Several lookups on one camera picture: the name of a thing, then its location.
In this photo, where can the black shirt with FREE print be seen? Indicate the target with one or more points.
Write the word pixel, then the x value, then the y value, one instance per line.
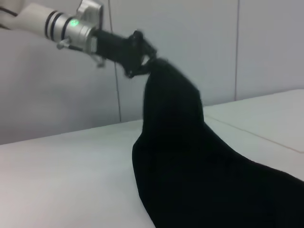
pixel 190 154

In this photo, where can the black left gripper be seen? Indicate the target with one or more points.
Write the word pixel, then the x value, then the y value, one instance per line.
pixel 116 48

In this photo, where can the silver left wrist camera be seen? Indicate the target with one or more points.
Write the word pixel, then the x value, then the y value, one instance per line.
pixel 91 13

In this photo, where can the white and silver left arm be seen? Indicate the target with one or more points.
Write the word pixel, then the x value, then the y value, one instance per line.
pixel 40 22

